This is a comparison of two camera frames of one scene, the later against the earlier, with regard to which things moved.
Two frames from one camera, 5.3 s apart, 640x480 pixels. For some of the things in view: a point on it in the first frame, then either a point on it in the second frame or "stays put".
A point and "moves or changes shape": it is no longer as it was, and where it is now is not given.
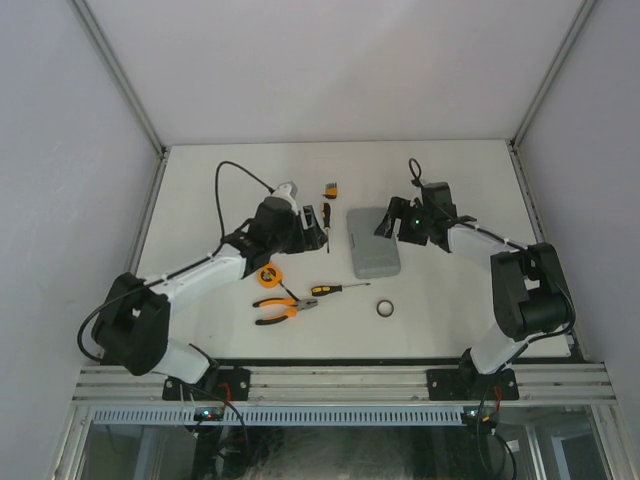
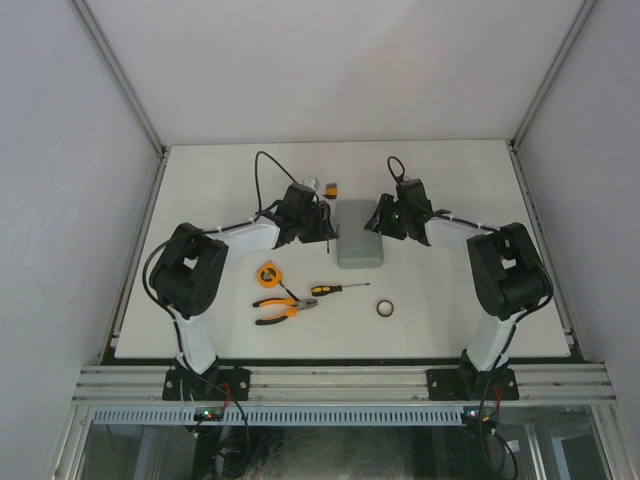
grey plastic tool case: [373, 255] moves or changes shape
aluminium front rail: [587, 382] stays put
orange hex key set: [331, 191] stays put
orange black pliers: [292, 307] stays put
